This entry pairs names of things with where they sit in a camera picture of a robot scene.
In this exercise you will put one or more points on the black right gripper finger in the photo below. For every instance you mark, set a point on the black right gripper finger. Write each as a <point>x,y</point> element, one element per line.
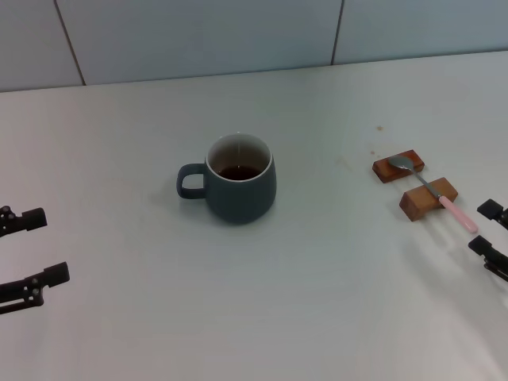
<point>486,249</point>
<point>494,209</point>

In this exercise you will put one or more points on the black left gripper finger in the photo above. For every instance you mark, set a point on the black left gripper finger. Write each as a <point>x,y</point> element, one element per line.
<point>51,274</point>
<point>28,220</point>

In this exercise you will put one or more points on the grey ceramic cup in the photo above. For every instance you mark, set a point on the grey ceramic cup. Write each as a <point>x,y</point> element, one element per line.
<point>240,194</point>

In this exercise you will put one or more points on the light notched wooden block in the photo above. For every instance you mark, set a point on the light notched wooden block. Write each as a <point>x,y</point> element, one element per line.
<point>420,200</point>

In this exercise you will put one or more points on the dark flat wooden block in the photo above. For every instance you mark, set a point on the dark flat wooden block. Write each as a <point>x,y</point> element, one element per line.
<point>397,168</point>

